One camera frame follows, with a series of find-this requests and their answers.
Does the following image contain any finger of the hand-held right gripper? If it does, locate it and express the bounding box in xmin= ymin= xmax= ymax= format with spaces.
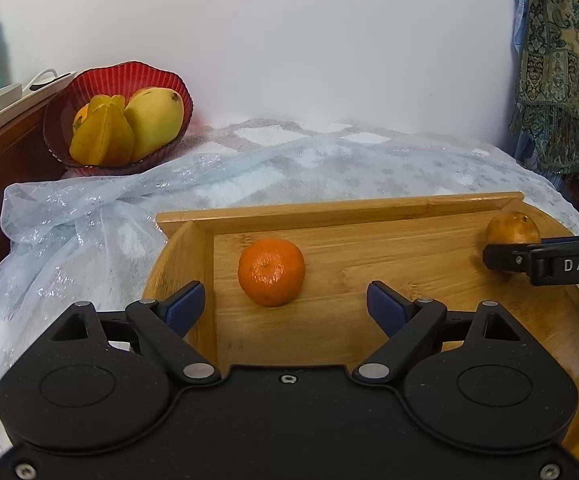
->
xmin=539 ymin=233 xmax=579 ymax=247
xmin=483 ymin=241 xmax=579 ymax=287

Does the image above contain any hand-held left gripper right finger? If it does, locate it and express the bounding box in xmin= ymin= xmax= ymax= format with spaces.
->
xmin=352 ymin=281 xmax=525 ymax=387

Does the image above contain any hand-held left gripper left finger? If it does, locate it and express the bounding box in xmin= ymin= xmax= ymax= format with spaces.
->
xmin=50 ymin=281 xmax=222 ymax=387

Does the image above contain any yellowish orange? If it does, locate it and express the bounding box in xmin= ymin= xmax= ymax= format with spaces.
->
xmin=484 ymin=211 xmax=541 ymax=261

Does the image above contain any wooden serving tray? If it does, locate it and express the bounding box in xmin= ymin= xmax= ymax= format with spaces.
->
xmin=140 ymin=191 xmax=579 ymax=461

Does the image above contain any orange tangerine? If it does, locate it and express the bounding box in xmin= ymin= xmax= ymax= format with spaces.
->
xmin=238 ymin=238 xmax=305 ymax=308

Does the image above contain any sheer glittery table cover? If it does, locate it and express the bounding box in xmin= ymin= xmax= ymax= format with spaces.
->
xmin=0 ymin=120 xmax=579 ymax=471

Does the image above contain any white fluffy patterned blanket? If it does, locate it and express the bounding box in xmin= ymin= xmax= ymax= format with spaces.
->
xmin=170 ymin=119 xmax=500 ymax=201

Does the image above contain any green gold patterned scarf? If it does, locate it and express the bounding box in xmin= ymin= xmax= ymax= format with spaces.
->
xmin=509 ymin=0 xmax=579 ymax=176

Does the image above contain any yellow mango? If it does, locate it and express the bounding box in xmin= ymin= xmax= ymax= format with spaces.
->
xmin=124 ymin=87 xmax=185 ymax=163

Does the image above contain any yellow starfruit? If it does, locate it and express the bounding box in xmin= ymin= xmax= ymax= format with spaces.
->
xmin=70 ymin=95 xmax=135 ymax=167

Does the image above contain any red ribbed glass bowl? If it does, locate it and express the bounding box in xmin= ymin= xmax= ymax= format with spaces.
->
xmin=44 ymin=61 xmax=194 ymax=177

